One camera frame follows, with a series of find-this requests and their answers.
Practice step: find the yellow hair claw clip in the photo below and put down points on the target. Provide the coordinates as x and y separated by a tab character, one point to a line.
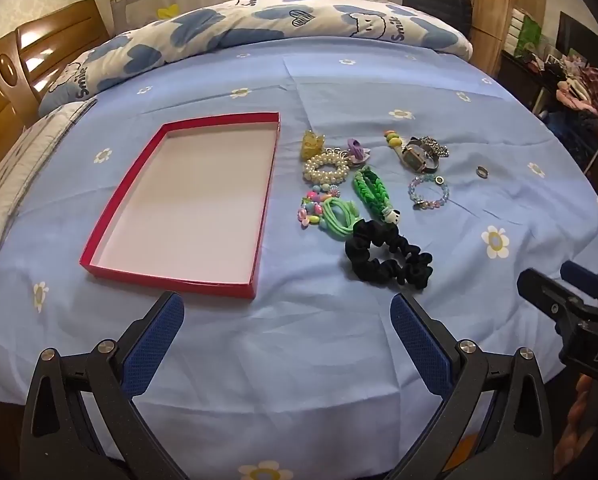
311	147

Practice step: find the yellow fabric ornament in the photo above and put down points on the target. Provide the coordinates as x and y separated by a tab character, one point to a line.
166	11

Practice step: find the blue heart print quilt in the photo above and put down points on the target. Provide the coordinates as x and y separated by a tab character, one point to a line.
259	25

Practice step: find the dark hanging jacket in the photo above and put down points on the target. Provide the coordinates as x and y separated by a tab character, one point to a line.
439	0

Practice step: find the red shallow cardboard box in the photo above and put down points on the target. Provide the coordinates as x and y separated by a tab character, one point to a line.
189	200

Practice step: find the blue floral bed sheet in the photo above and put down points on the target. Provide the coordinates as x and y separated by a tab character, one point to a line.
304	335

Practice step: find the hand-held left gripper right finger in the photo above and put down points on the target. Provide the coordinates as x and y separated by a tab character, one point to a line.
419	345

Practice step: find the person's right hand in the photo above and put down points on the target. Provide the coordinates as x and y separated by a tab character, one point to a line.
581	405

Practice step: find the silver wrist watch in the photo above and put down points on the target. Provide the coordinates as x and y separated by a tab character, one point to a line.
414	156

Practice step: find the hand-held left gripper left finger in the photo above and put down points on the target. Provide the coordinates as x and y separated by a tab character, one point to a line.
154	342

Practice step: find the pile of clothes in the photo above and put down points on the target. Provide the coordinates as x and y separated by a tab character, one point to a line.
594	95

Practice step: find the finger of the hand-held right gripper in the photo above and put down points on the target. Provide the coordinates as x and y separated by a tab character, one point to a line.
546	292
581	275

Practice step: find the green box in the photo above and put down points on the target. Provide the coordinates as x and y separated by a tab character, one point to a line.
531	35

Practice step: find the wooden headboard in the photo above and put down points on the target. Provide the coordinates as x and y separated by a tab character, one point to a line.
44	55

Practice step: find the black scrunchie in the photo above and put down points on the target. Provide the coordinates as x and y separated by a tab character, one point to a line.
364	250

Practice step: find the pastel hair comb clip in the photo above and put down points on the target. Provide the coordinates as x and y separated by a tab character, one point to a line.
394	139

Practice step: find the dark desk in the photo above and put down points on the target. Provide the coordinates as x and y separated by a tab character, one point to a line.
521	75

